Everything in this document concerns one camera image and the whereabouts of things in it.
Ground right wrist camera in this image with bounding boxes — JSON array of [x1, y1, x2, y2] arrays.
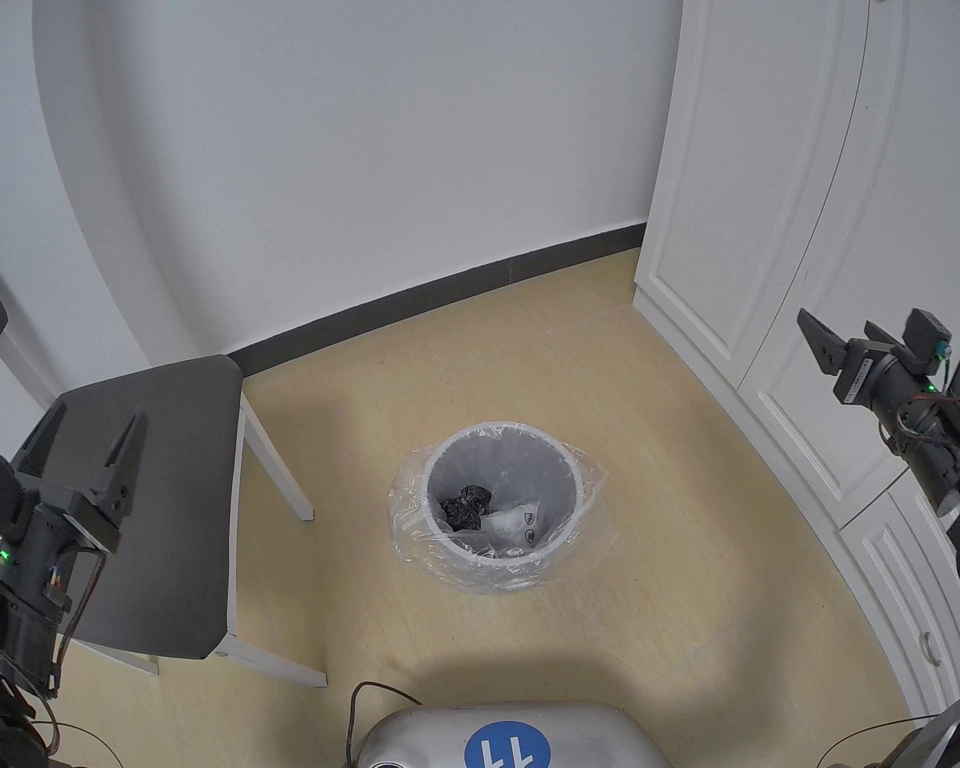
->
[[902, 307, 952, 375]]

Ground white trash bin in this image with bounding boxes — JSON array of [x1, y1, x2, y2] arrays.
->
[[423, 422, 585, 565]]

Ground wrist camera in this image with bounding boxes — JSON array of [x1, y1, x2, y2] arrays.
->
[[0, 456, 25, 535], [902, 307, 952, 375]]

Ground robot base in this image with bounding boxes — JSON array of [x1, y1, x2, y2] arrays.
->
[[360, 701, 672, 768]]

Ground black cable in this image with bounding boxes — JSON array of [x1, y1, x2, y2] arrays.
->
[[343, 680, 425, 766], [817, 716, 935, 766], [30, 721, 127, 768]]

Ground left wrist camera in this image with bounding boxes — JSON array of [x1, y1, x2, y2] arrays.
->
[[0, 456, 25, 535]]

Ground clear plastic bag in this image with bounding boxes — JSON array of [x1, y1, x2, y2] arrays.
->
[[387, 422, 607, 595]]

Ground clear printed wrapper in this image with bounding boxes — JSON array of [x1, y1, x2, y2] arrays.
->
[[480, 504, 543, 552]]

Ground grey seat white leg stool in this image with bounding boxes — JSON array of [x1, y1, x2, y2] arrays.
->
[[52, 354, 329, 689]]

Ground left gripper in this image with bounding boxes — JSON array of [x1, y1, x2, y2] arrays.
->
[[0, 397, 148, 627]]

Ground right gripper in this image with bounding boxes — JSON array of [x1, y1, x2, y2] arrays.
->
[[796, 307, 933, 421]]

